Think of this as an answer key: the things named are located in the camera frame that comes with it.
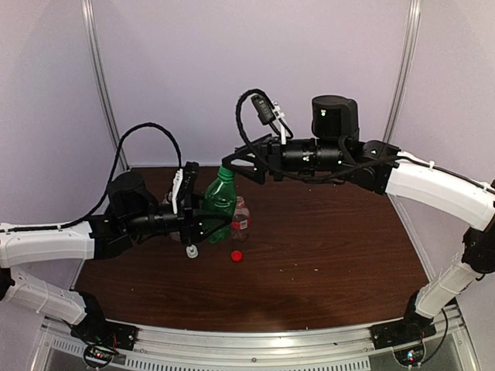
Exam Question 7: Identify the aluminium frame post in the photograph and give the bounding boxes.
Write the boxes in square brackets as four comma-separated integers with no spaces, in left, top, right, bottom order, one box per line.
[382,0,422,143]
[80,0,120,150]

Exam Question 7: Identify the white flip bottle cap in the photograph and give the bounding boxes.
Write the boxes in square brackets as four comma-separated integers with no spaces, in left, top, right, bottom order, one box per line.
[186,245,199,259]

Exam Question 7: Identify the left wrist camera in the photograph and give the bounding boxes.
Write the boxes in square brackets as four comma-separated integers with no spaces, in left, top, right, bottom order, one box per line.
[170,162,200,215]

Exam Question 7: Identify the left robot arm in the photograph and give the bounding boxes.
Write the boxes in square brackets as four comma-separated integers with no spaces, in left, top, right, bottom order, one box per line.
[1,171,231,343]

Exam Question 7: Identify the red label water bottle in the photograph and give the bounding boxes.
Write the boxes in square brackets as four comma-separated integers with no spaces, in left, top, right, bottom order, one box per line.
[231,196,251,241]

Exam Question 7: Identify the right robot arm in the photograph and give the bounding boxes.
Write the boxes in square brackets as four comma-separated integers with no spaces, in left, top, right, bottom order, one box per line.
[222,89,494,342]

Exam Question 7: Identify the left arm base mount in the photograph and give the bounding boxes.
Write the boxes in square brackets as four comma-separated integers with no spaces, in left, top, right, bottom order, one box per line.
[69,292,138,351]

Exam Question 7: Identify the red bottle cap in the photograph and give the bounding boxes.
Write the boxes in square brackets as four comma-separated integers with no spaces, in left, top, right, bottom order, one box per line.
[230,250,243,262]

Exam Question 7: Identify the green plastic bottle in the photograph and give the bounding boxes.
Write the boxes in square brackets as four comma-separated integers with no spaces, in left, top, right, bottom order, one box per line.
[205,171,237,243]

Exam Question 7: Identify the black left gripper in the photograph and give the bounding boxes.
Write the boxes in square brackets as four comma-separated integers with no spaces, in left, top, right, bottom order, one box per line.
[124,189,232,244]

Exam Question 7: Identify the left aluminium frame post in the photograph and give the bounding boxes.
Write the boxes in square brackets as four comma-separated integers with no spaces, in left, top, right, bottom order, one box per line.
[80,0,120,150]

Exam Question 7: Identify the right aluminium frame post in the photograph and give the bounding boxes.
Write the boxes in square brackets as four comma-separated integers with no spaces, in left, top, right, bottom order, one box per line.
[382,0,422,143]

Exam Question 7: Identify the front aluminium rail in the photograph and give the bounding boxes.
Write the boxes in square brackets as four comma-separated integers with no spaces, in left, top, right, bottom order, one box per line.
[38,305,473,371]

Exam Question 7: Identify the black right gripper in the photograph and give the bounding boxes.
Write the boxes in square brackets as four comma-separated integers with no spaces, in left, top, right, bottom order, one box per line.
[222,131,347,183]

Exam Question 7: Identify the right circuit board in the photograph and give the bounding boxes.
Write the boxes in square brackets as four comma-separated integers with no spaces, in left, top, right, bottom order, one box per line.
[394,345,425,367]

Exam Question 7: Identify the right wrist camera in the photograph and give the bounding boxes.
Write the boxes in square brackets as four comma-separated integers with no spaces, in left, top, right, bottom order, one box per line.
[251,94,288,145]

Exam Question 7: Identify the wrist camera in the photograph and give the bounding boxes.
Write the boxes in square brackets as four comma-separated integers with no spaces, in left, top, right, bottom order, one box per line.
[251,94,288,145]
[170,162,200,215]

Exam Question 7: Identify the right black braided cable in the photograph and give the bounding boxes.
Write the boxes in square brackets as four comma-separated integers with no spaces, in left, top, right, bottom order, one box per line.
[234,87,399,182]

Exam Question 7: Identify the black braided cable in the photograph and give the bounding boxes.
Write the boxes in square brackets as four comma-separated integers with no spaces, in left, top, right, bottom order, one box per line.
[0,122,183,233]
[234,87,399,182]

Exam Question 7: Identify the clear plastic bottle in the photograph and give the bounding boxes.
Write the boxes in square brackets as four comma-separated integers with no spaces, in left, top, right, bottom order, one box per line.
[163,191,181,243]

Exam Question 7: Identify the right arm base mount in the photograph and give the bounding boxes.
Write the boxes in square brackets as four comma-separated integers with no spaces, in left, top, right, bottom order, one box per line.
[370,291,437,349]

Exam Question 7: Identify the left black braided cable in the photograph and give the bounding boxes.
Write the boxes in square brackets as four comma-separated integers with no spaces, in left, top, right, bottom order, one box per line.
[0,122,183,233]

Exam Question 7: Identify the circuit board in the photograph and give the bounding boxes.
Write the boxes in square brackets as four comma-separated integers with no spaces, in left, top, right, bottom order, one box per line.
[394,345,425,367]
[83,345,116,368]

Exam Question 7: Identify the left circuit board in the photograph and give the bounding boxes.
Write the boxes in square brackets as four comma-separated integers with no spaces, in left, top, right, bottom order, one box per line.
[83,345,116,368]

